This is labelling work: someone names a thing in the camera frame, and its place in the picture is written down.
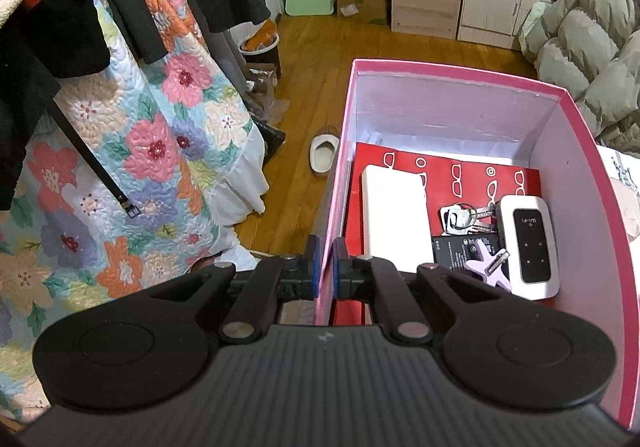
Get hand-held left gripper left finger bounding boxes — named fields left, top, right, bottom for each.
left=149, top=234, right=321, bottom=347

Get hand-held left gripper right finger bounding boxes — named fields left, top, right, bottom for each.
left=331, top=237, right=506, bottom=347

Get white power bank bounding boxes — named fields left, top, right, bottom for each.
left=360, top=164, right=435, bottom=273

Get black battery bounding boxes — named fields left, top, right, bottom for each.
left=431, top=232, right=503, bottom=273

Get silver keys bunch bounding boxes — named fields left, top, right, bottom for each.
left=440, top=203, right=498, bottom=234

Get purple star keychain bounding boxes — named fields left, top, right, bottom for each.
left=462, top=239, right=516, bottom=292

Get white pocket router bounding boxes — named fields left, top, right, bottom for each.
left=494, top=195, right=560, bottom=300

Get pink cardboard shoe box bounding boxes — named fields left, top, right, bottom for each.
left=314, top=58, right=640, bottom=433

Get white slipper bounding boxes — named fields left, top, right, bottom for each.
left=310, top=134, right=341, bottom=174

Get black bag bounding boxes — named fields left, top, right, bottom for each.
left=252, top=119, right=286, bottom=162

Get red printed cloth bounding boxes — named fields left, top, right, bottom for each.
left=332, top=142, right=542, bottom=325

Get floral quilt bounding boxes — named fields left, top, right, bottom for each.
left=0, top=0, right=268, bottom=423

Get black trash bin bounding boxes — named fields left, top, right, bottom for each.
left=237, top=17, right=281, bottom=78

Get black belt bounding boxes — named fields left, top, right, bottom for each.
left=50, top=99, right=141, bottom=220

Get brown cardboard box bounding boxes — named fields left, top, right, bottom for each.
left=334, top=0, right=391, bottom=25

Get olive green puffer jacket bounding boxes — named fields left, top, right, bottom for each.
left=517, top=0, right=640, bottom=158

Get black hanging garments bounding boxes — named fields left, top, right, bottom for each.
left=0, top=0, right=166, bottom=212

